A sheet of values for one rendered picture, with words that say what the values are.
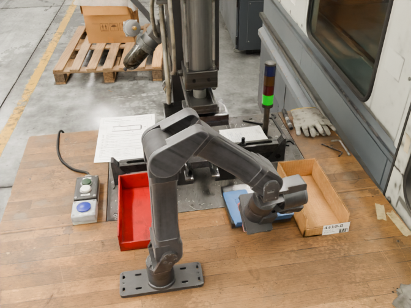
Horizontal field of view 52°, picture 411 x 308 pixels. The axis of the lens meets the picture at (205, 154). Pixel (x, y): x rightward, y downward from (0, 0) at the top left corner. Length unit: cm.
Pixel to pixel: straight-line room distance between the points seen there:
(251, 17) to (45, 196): 332
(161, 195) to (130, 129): 79
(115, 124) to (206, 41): 67
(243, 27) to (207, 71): 325
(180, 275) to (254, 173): 34
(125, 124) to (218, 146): 88
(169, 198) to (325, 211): 55
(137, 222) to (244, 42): 341
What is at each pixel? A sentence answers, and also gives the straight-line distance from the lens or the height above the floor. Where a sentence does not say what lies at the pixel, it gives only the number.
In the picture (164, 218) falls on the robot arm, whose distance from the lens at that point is 89.
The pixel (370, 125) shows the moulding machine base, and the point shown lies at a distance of 155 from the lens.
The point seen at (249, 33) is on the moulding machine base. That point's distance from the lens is 439.
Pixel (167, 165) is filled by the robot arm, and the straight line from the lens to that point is 78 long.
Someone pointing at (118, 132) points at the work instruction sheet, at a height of 90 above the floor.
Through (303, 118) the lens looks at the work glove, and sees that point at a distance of 163.
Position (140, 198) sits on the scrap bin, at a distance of 128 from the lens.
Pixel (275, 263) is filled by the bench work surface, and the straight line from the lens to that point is 111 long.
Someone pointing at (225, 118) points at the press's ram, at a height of 113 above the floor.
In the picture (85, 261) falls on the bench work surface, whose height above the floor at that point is 90.
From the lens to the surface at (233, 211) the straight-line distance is 120.
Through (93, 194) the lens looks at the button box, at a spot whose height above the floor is 93.
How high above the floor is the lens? 175
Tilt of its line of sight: 36 degrees down
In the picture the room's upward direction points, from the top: 1 degrees counter-clockwise
